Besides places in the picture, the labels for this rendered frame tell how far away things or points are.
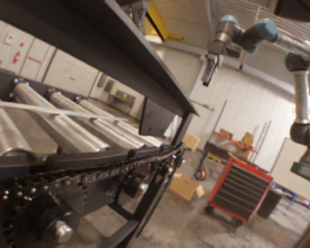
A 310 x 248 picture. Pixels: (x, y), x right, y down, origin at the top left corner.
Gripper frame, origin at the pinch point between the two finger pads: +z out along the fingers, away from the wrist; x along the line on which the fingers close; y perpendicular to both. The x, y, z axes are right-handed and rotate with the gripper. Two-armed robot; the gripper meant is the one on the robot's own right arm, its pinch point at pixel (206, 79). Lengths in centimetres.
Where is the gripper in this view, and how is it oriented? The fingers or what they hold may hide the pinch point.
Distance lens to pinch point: 65.8
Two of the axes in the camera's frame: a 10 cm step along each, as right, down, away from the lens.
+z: -4.1, 9.1, 0.7
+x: -3.5, -0.9, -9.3
